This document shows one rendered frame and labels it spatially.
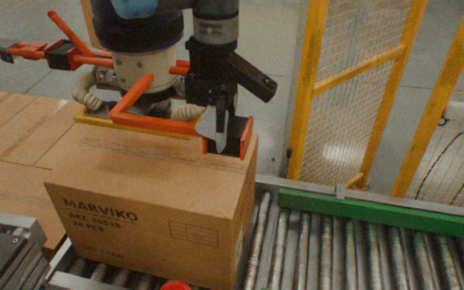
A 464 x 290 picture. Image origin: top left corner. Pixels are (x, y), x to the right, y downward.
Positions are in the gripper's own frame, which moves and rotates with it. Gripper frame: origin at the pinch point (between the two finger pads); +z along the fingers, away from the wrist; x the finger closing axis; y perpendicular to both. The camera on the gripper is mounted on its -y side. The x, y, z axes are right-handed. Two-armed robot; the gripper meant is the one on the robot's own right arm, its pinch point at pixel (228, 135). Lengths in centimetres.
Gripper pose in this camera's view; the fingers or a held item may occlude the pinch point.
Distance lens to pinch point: 71.2
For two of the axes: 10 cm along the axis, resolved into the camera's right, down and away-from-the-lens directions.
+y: -9.7, -1.5, 1.9
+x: -2.4, 6.1, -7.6
